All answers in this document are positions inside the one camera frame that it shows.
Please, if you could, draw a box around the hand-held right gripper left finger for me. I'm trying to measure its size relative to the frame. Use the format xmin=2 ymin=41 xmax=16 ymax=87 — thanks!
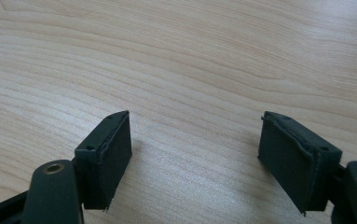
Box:
xmin=74 ymin=109 xmax=133 ymax=213

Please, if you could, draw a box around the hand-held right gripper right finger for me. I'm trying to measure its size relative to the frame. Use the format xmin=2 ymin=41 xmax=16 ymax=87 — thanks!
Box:
xmin=257 ymin=110 xmax=344 ymax=217

